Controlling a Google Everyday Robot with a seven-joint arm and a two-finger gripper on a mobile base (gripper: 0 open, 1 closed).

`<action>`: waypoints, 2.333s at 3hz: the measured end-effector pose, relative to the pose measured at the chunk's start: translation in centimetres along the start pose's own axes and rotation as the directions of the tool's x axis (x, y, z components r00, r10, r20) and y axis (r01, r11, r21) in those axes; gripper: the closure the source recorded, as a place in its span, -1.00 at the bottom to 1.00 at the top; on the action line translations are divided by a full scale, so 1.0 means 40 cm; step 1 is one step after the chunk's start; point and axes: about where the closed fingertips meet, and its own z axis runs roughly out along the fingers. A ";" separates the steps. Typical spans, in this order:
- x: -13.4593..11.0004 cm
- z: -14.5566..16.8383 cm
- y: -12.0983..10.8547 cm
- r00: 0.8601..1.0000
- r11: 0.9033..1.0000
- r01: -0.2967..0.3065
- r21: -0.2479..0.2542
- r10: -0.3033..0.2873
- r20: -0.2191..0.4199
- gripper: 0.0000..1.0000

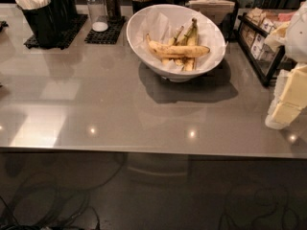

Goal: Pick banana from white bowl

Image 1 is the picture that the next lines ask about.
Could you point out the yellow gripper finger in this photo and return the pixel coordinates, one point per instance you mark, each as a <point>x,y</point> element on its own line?
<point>280,114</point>

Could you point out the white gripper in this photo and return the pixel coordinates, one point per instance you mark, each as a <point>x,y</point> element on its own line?
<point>297,39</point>

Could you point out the yellow banana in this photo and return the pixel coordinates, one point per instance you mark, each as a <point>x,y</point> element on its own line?
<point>173,51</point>

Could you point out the white tilted bowl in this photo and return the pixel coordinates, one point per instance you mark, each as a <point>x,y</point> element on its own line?
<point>176,73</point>

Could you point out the white paper bowl liner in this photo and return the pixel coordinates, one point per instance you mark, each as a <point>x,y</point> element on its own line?
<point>207,35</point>

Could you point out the brown napkin dispenser box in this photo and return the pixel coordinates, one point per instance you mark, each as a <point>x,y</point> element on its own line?
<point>221,12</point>

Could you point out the right black rubber mat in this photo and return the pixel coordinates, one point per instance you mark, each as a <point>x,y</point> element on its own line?
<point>110,36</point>

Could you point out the black rubber mat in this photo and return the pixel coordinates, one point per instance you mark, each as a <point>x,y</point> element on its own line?
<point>110,36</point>
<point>66,37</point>

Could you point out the dark pepper shaker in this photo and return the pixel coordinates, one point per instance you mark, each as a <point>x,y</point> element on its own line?
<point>113,10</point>

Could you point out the clear salt shaker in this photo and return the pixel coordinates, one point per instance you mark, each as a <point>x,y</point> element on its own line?
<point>97,15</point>

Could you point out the rear black cutlery cup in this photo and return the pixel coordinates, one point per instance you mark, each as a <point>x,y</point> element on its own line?
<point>63,11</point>

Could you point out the black cutlery cup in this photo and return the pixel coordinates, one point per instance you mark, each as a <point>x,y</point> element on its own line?
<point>63,11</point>
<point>39,16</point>

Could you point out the left black rubber mat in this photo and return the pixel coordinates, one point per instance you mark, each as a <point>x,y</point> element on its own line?
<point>66,37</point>

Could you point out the front black cutlery cup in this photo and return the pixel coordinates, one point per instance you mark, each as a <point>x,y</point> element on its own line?
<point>39,16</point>

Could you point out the black wire packet rack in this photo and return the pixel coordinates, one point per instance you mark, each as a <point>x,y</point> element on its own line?
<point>254,27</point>

